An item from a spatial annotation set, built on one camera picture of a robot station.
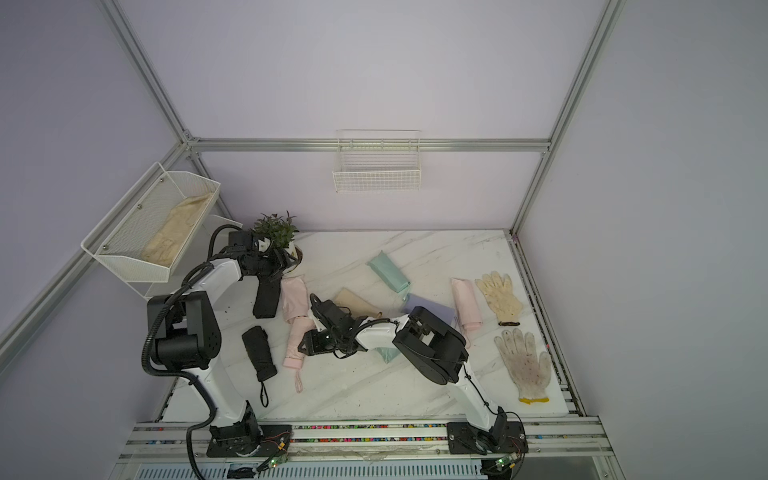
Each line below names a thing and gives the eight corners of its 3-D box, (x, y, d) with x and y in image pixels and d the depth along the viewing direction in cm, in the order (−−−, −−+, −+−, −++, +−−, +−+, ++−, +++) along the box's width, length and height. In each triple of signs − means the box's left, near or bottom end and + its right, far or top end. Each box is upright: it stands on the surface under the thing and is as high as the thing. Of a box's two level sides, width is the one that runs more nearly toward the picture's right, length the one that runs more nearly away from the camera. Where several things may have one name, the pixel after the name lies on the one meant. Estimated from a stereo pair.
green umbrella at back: (398, 293, 104) (398, 290, 103) (367, 263, 113) (367, 260, 111) (413, 282, 107) (414, 279, 106) (382, 254, 116) (382, 250, 114)
